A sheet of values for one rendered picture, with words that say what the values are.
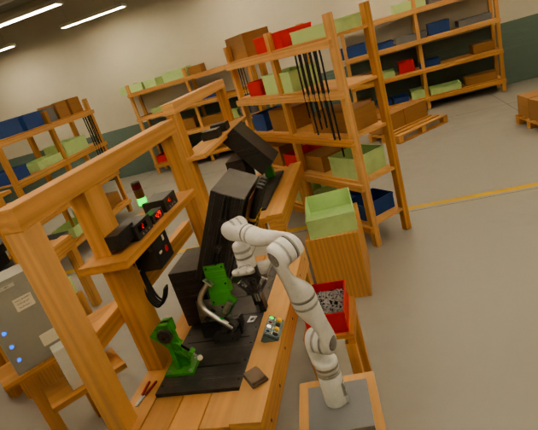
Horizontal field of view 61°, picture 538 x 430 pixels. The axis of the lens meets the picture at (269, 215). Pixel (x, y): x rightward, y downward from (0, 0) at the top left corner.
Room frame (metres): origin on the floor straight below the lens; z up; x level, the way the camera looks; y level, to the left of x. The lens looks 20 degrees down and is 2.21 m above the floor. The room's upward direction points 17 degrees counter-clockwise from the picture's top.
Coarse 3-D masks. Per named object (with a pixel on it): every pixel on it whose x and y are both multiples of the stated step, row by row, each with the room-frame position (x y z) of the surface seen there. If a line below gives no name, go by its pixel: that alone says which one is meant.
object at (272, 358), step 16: (304, 256) 2.76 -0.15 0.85; (304, 272) 2.64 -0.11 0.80; (272, 288) 2.37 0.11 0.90; (272, 304) 2.20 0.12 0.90; (288, 304) 2.16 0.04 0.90; (288, 320) 2.05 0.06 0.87; (256, 336) 1.95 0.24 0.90; (288, 336) 1.97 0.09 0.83; (256, 352) 1.82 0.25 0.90; (272, 352) 1.79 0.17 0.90; (288, 352) 1.90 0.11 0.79; (272, 368) 1.68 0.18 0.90; (272, 384) 1.61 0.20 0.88; (240, 400) 1.54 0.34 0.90; (256, 400) 1.51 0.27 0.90; (272, 400) 1.55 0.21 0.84; (240, 416) 1.45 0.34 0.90; (256, 416) 1.43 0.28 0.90; (272, 416) 1.50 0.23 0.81
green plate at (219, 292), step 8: (224, 264) 2.10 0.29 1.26; (208, 272) 2.11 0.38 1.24; (216, 272) 2.10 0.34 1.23; (224, 272) 2.09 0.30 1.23; (216, 280) 2.09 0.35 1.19; (224, 280) 2.08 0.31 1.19; (208, 288) 2.10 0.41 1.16; (216, 288) 2.08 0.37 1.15; (224, 288) 2.07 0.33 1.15; (232, 288) 2.13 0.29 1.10; (216, 296) 2.08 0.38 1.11; (224, 296) 2.06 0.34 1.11; (216, 304) 2.07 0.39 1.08
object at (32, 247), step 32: (96, 192) 2.02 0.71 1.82; (96, 224) 1.94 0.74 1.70; (192, 224) 2.93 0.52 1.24; (32, 256) 1.57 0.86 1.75; (96, 256) 1.96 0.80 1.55; (32, 288) 1.60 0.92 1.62; (64, 288) 1.61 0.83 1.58; (128, 288) 1.95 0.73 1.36; (64, 320) 1.58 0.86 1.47; (128, 320) 1.96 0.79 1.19; (160, 320) 2.07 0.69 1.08; (96, 352) 1.61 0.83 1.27; (160, 352) 1.97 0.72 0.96; (96, 384) 1.58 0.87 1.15; (128, 416) 1.61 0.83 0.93
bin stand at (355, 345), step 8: (352, 296) 2.20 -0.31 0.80; (352, 304) 2.13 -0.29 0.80; (352, 312) 2.05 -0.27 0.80; (352, 320) 1.99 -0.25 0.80; (352, 328) 1.92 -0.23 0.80; (360, 328) 2.17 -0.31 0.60; (304, 336) 1.97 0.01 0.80; (336, 336) 1.90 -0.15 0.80; (344, 336) 1.89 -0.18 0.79; (352, 336) 1.88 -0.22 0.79; (360, 336) 2.15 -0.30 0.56; (304, 344) 1.95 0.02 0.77; (352, 344) 1.89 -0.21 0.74; (360, 344) 2.16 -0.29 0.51; (352, 352) 1.89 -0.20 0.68; (360, 352) 2.16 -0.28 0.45; (352, 360) 1.89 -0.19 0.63; (360, 360) 1.91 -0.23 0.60; (368, 360) 2.16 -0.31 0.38; (352, 368) 1.90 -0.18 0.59; (360, 368) 1.88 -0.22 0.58; (368, 368) 2.15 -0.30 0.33
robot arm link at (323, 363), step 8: (312, 328) 1.43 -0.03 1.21; (312, 336) 1.39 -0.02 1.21; (312, 344) 1.38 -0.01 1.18; (312, 352) 1.39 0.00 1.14; (312, 360) 1.39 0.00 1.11; (320, 360) 1.39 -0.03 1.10; (328, 360) 1.39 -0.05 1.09; (336, 360) 1.39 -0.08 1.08; (320, 368) 1.37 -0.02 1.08; (328, 368) 1.36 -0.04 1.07
